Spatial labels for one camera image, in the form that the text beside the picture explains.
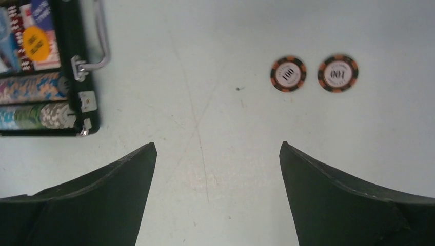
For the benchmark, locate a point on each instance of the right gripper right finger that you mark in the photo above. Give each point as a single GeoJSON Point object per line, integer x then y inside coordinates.
{"type": "Point", "coordinates": [332, 207]}

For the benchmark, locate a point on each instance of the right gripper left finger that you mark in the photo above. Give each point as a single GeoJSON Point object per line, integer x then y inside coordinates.
{"type": "Point", "coordinates": [103, 207]}

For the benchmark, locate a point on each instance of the poker chip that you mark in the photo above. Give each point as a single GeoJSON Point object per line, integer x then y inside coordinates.
{"type": "Point", "coordinates": [288, 73]}
{"type": "Point", "coordinates": [338, 73]}

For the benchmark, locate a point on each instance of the orange big blind button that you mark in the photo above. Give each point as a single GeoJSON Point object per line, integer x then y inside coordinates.
{"type": "Point", "coordinates": [36, 44]}

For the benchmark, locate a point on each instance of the red playing card deck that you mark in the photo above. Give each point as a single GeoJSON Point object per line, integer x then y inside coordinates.
{"type": "Point", "coordinates": [39, 13]}

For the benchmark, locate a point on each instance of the blue green chip row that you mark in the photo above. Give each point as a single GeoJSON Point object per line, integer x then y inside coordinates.
{"type": "Point", "coordinates": [40, 116]}

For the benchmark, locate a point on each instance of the black poker case base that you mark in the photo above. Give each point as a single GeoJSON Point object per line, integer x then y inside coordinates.
{"type": "Point", "coordinates": [70, 35]}

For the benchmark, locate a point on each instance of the pink chip row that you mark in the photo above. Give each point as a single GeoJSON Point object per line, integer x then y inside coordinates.
{"type": "Point", "coordinates": [34, 88]}

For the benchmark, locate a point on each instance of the red dice strip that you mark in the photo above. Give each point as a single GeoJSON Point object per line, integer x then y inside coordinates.
{"type": "Point", "coordinates": [17, 28]}

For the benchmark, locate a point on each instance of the blue playing card deck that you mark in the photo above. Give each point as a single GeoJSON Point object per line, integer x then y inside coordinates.
{"type": "Point", "coordinates": [9, 56]}

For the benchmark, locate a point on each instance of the silver case handle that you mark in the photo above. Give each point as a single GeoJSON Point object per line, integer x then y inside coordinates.
{"type": "Point", "coordinates": [80, 67]}

